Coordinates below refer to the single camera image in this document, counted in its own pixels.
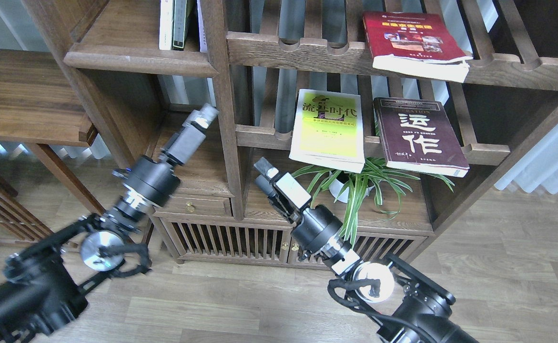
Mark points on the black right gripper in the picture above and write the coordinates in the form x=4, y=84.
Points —
x=316, y=229

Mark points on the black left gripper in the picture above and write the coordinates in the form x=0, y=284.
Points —
x=152, y=182

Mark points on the yellow green book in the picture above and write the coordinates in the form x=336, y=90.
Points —
x=328, y=130

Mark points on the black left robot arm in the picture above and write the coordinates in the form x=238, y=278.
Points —
x=40, y=296

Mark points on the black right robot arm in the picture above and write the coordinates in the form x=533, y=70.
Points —
x=407, y=306

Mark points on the spider plant in white pot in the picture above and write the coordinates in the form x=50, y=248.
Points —
x=374, y=172

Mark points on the white upright book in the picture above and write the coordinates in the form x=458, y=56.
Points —
x=166, y=24

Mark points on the dark wooden bookshelf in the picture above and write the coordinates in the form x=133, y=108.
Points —
x=108, y=50

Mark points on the dark maroon book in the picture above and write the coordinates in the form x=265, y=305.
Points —
x=417, y=136

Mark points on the wooden side table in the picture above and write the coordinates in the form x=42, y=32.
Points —
x=39, y=108

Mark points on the red book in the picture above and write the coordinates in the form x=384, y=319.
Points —
x=414, y=44

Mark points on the white curtain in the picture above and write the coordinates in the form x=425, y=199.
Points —
x=537, y=171

